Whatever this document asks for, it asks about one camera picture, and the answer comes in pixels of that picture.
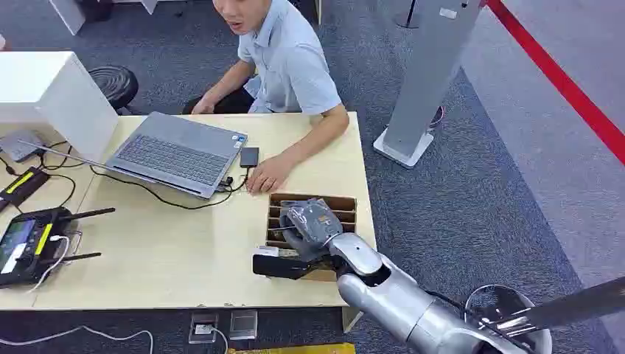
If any black laptop cable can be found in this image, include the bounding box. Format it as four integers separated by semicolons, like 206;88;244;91
89;164;251;212

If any person's hand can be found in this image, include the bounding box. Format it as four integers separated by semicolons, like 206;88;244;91
190;97;216;116
245;155;295;196

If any white floor cable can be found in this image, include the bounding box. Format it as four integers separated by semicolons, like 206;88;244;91
0;325;156;354

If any closed floor socket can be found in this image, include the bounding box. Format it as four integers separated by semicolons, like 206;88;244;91
228;309;259;342

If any person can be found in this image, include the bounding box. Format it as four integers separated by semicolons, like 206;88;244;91
181;0;351;196

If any wooden card box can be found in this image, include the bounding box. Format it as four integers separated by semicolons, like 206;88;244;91
265;192;358;283

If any floor socket with plug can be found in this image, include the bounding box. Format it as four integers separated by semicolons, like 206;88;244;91
188;312;220;345

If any grey pillar stand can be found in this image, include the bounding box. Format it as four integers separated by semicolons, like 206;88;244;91
373;0;483;170

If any person's right hand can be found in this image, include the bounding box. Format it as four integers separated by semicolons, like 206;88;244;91
190;97;216;116

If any person's left hand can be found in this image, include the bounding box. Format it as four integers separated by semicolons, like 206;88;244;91
245;155;295;196

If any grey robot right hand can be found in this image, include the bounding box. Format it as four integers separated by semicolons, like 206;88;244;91
279;198;344;264

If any pale desk leg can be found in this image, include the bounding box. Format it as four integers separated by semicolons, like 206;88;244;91
341;306;366;335

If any dark metal bar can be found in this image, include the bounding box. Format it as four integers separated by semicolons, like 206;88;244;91
481;276;625;339

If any red cable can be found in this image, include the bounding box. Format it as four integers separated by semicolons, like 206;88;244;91
428;105;446;131

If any yellow sheet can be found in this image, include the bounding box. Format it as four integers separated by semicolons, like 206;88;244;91
228;342;357;354

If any black external drive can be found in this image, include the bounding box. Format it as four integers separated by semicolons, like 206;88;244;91
238;146;261;170

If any white box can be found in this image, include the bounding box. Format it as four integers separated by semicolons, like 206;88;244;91
0;50;119;163

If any black round stool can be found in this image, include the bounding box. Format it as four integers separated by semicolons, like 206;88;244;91
88;65;140;117

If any grey laptop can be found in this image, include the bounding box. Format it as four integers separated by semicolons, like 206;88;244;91
18;111;249;201

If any black remote controller with screen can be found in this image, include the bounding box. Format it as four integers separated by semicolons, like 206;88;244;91
0;206;117;290

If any white table leg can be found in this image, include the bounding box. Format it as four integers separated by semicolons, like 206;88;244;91
47;0;87;37

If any red barrier tape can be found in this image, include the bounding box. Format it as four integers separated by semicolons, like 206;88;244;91
484;0;625;167

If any black pole stand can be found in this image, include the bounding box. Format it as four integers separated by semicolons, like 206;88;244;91
392;0;422;30

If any black device with yellow stripe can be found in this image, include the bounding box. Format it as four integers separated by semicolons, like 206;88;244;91
0;166;52;213

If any white controller cable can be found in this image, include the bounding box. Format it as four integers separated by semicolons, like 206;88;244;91
26;235;73;294

